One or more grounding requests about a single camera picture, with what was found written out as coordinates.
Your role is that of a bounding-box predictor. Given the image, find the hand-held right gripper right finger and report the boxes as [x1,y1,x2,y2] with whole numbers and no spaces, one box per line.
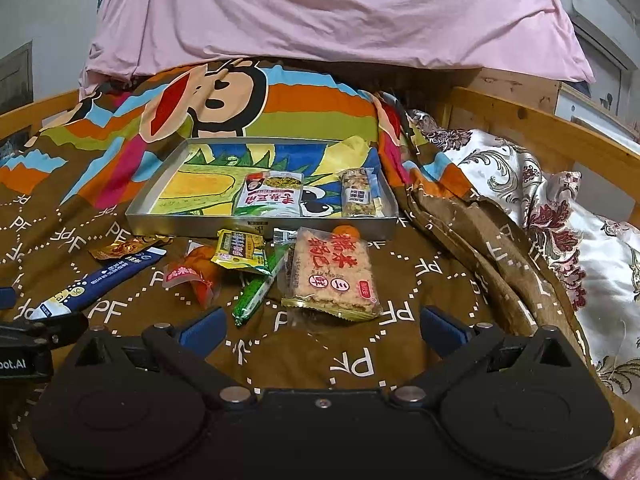
[390,305,577,407]

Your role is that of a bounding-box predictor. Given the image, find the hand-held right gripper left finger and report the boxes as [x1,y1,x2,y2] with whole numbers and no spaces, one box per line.
[67,306,256,407]

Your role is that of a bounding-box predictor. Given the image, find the green stick snack packet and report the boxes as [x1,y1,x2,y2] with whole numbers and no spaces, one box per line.
[232,247,291,329]

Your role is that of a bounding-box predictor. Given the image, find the blue stick snack packet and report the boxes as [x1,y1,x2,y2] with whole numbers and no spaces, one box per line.
[25,249,168,321]

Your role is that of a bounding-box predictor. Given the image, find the metal tray with printed bottom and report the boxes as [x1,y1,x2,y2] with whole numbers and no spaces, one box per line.
[125,137,400,242]

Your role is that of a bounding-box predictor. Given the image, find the gold and red snack packet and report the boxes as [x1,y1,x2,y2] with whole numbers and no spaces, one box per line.
[89,234,172,261]

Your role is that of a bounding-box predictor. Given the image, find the red translucent snack packet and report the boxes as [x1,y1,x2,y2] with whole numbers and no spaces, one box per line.
[162,245,224,310]

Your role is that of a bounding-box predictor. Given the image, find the yellow snack packet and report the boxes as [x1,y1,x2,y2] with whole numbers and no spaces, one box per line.
[210,229,274,275]

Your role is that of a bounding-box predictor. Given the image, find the rice cracker packet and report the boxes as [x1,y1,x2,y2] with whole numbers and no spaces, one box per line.
[281,227,384,322]

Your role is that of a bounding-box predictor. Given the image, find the brown cartoon printed blanket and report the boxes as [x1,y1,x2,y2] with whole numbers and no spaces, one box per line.
[0,57,636,480]

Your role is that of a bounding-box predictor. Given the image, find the white and green snack packet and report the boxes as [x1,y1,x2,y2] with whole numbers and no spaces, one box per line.
[232,170,306,219]

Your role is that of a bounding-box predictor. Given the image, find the clear nut bar packet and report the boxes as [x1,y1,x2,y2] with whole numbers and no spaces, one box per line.
[337,166,386,219]

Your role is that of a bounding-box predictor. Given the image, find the white cabinet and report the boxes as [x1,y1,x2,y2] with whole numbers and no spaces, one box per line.
[552,30,640,143]

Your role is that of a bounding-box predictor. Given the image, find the pink bed sheet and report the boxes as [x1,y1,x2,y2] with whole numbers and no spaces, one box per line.
[80,0,597,102]

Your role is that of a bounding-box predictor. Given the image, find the white air conditioner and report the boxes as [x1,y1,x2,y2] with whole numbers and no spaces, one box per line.
[547,0,640,69]

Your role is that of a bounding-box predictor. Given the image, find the wooden bed frame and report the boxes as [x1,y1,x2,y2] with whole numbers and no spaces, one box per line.
[0,67,640,201]

